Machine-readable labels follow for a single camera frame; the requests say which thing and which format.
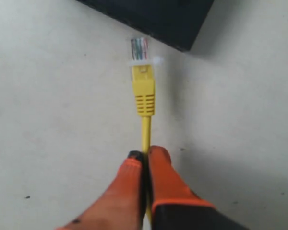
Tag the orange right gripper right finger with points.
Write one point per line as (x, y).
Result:
(174, 205)

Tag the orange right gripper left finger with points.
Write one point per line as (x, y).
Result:
(121, 206)

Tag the black network switch box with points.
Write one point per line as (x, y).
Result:
(175, 23)

